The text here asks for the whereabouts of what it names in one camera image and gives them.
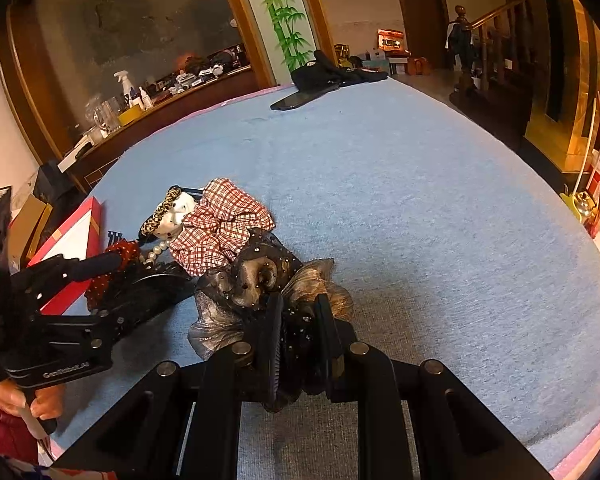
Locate white spray bottle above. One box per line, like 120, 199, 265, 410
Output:
113, 69, 137, 109

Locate dark sheer organza scrunchie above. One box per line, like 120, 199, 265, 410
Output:
187, 227, 356, 361

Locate red polka dot scrunchie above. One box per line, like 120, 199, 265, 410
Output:
84, 239, 142, 312

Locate red plaid scrunchie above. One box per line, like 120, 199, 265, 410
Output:
169, 177, 277, 277

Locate wooden framed glass partition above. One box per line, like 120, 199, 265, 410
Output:
0, 0, 277, 196

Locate brown wooden door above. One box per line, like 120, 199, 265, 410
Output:
392, 0, 454, 69

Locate orange printed box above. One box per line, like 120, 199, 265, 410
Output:
377, 28, 406, 54

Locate wooden stair railing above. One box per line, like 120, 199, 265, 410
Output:
454, 0, 537, 97

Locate blue tablecloth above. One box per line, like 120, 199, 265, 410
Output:
50, 77, 600, 480

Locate brown cardboard box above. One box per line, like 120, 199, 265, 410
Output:
7, 194, 54, 267

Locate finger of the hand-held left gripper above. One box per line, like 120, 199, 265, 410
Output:
96, 269, 197, 344
10, 251, 125, 312

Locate black plastic bag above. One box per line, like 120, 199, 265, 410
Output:
32, 159, 75, 207

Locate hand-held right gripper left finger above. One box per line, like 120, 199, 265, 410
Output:
50, 292, 287, 480

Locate flat white box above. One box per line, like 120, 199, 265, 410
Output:
57, 135, 97, 174

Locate white cherry print scrunchie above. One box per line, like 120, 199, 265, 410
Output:
156, 191, 200, 240

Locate bamboo painted glass panel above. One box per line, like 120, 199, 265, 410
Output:
231, 0, 322, 75

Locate red gift box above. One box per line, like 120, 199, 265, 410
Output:
26, 196, 104, 317

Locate leopard print scrunchie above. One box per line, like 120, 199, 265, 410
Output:
138, 185, 183, 245

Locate black smartphone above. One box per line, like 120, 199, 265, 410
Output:
270, 82, 342, 112

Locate dark jacket on post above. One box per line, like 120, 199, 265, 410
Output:
447, 19, 482, 74

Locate person's left forearm red sleeve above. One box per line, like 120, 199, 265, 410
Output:
0, 389, 43, 465

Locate person's left hand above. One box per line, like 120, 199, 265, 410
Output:
2, 384, 65, 422

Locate black gloves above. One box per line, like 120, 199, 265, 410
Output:
290, 49, 390, 93

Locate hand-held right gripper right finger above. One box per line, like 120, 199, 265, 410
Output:
314, 292, 556, 480

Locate clear glass mug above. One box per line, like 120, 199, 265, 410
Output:
94, 97, 124, 134

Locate pearl bead bracelet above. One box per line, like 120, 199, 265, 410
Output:
141, 239, 175, 268

